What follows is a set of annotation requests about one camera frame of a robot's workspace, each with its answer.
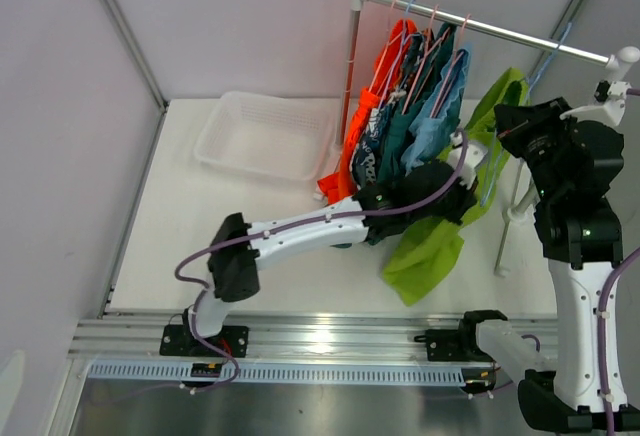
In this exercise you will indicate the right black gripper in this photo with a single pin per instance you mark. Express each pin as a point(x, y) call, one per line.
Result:
point(515, 123)

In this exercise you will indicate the blue wire hanger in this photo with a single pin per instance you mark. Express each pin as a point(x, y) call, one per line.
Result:
point(492, 169)

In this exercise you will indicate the light blue shorts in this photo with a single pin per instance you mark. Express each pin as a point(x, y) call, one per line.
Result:
point(439, 116)

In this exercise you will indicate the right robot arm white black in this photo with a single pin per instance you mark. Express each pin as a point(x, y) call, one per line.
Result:
point(582, 390)

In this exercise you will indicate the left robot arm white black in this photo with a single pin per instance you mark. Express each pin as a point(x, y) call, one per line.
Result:
point(240, 250)

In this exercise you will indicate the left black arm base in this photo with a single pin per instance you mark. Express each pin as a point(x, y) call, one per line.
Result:
point(178, 340)

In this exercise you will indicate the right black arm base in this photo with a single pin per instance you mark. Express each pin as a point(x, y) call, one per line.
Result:
point(459, 344)

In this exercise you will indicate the teal green shorts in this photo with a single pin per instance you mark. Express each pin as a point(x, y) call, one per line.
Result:
point(396, 137)

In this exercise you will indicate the blue hanger for patterned shorts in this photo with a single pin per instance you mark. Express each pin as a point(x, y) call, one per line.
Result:
point(398, 52)

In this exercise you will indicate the pink hanger for orange shorts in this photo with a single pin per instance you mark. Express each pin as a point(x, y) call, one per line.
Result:
point(381, 64)

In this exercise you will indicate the patterned navy white shorts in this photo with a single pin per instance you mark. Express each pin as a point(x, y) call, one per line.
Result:
point(363, 161)

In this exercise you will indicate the orange shorts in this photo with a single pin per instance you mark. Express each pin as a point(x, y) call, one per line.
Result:
point(341, 184)

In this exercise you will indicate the silver clothes rack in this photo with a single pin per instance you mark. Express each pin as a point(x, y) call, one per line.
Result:
point(500, 31)

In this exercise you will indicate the white plastic basket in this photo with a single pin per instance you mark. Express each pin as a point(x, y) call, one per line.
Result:
point(266, 136)

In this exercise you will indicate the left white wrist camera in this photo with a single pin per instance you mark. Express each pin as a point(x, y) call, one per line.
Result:
point(467, 153)

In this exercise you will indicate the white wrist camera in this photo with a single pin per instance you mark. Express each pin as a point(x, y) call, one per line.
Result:
point(609, 104)
point(467, 153)

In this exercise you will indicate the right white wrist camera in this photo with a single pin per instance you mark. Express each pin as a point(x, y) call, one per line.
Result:
point(609, 104)

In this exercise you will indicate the aluminium mounting rail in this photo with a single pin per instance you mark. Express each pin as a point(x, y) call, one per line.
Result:
point(294, 339)

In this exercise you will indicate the slotted grey cable duct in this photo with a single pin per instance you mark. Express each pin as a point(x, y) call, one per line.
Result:
point(413, 375)

